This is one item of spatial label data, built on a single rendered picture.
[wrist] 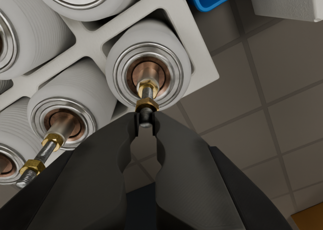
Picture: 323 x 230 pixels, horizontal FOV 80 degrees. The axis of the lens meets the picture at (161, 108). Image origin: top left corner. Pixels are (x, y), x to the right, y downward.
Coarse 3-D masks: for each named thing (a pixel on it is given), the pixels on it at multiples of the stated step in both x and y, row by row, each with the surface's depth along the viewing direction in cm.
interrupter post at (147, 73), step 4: (148, 68) 20; (140, 72) 20; (144, 72) 19; (148, 72) 19; (152, 72) 20; (156, 72) 20; (140, 76) 19; (144, 76) 18; (148, 76) 18; (152, 76) 18; (156, 76) 19; (140, 80) 18; (144, 80) 18; (152, 80) 18; (156, 80) 18; (156, 84) 18
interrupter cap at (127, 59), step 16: (128, 48) 19; (144, 48) 19; (160, 48) 19; (128, 64) 20; (144, 64) 20; (160, 64) 20; (176, 64) 20; (128, 80) 21; (160, 80) 21; (176, 80) 21; (128, 96) 22; (160, 96) 22; (176, 96) 22
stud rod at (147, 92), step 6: (144, 90) 17; (150, 90) 17; (144, 96) 16; (150, 96) 16; (144, 108) 14; (144, 114) 13; (150, 114) 14; (144, 120) 13; (150, 120) 13; (144, 126) 13; (150, 126) 13
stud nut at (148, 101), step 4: (140, 100) 14; (144, 100) 14; (148, 100) 14; (152, 100) 15; (136, 104) 14; (140, 104) 14; (144, 104) 14; (148, 104) 14; (152, 104) 14; (156, 104) 15; (136, 108) 14; (140, 108) 14; (152, 108) 14; (156, 108) 14
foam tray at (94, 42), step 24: (144, 0) 24; (168, 0) 24; (72, 24) 25; (96, 24) 30; (120, 24) 25; (168, 24) 35; (192, 24) 25; (72, 48) 26; (96, 48) 26; (192, 48) 27; (48, 72) 27; (192, 72) 29; (216, 72) 28; (0, 96) 29
